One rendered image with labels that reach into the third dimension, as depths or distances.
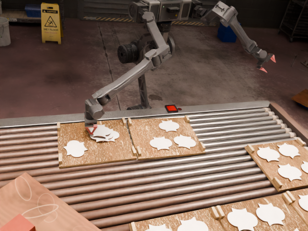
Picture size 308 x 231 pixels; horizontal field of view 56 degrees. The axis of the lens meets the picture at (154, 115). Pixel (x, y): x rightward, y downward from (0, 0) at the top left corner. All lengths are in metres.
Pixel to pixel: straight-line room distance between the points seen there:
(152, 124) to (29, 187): 0.85
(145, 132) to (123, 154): 0.24
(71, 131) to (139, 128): 0.41
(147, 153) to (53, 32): 3.78
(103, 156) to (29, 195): 0.46
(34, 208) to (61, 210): 0.11
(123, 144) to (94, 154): 0.18
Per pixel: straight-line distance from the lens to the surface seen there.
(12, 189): 1.36
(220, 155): 1.78
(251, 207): 1.56
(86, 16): 6.30
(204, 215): 1.44
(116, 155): 1.61
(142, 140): 1.72
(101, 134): 1.68
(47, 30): 5.14
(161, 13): 2.21
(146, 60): 1.65
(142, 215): 1.40
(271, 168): 1.82
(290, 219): 1.62
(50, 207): 1.28
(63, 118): 1.89
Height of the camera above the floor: 2.06
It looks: 36 degrees down
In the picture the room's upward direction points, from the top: 9 degrees clockwise
